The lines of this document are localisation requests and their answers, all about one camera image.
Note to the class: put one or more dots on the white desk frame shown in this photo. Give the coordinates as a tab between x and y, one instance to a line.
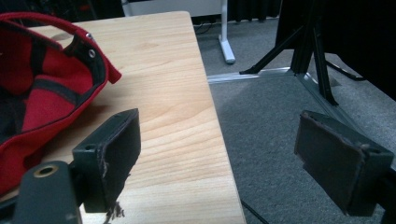
224	40

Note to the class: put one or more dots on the red cap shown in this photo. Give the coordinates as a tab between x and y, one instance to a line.
46	102

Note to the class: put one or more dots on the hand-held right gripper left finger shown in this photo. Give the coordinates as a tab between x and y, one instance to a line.
118	146

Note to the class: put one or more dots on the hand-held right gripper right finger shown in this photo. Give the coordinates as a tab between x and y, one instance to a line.
330	155

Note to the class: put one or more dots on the black metal stand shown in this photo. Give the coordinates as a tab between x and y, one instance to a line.
306	46

